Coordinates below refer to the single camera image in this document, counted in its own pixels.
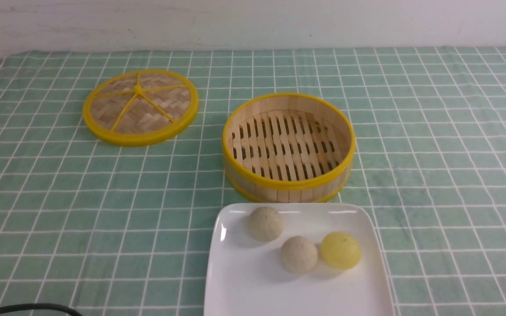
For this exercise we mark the yellow rimmed bamboo steamer lid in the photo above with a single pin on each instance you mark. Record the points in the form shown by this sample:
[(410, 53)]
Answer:
[(141, 108)]

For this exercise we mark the green checked tablecloth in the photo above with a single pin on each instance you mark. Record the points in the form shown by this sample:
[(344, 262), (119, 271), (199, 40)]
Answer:
[(116, 231)]

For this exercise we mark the white steamed bun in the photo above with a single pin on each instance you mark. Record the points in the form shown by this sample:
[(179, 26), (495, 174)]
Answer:
[(265, 224), (299, 255)]

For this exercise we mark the white square plate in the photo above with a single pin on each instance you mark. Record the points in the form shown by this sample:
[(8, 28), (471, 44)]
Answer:
[(245, 277)]

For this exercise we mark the yellow steamed bun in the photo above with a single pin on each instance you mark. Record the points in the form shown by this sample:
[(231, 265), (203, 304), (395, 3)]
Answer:
[(340, 250)]

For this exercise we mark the yellow rimmed bamboo steamer basket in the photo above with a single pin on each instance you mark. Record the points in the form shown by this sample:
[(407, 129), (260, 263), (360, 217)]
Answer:
[(288, 148)]

